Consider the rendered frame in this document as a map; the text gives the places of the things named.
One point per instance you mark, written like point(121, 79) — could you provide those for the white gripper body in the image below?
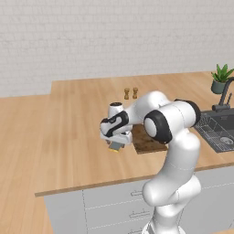
point(122, 138)

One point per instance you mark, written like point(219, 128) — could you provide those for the wooden salt shaker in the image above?
point(126, 93)

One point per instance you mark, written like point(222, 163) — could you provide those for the dark grey tap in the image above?
point(224, 102)

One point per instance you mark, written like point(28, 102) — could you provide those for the green plant in grey pot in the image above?
point(220, 83)

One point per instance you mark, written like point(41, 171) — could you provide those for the yellow and grey sponge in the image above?
point(115, 149)

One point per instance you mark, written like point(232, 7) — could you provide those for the wooden pepper shaker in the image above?
point(135, 93)

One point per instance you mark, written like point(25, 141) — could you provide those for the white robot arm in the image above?
point(179, 158)

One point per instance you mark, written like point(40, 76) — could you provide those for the dark brown cutting board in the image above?
point(143, 141)

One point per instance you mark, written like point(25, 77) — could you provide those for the grey drawer front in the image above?
point(112, 195)
point(115, 231)
point(115, 216)

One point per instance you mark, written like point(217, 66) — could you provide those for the grey cupboard door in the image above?
point(64, 213)

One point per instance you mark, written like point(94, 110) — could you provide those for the dark grey sink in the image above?
point(218, 131)

